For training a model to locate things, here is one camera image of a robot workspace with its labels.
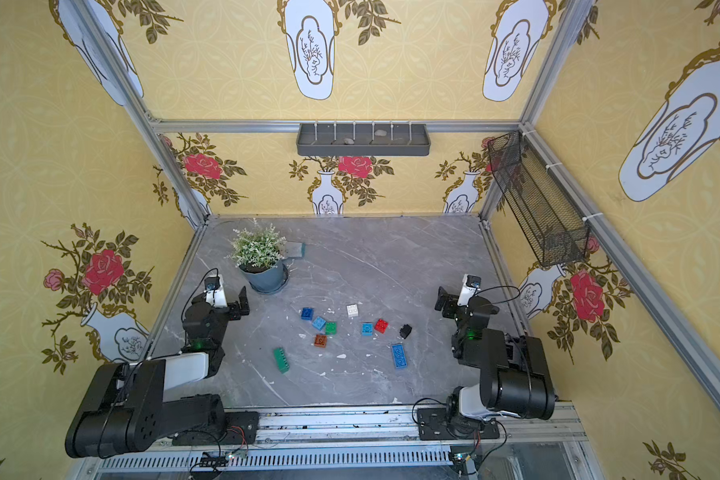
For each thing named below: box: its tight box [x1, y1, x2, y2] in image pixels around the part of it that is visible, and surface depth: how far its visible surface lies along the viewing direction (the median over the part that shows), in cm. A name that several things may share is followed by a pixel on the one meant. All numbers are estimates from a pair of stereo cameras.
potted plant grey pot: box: [238, 260, 289, 294], surface depth 96 cm
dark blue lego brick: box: [301, 307, 314, 321], surface depth 94 cm
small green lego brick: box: [325, 321, 337, 335], surface depth 92 cm
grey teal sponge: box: [285, 242, 307, 258], surface depth 112 cm
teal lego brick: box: [362, 322, 374, 336], surface depth 91 cm
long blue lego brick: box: [391, 344, 408, 369], surface depth 86 cm
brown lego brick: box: [314, 334, 327, 348], surface depth 89 cm
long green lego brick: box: [273, 347, 290, 374], surface depth 85 cm
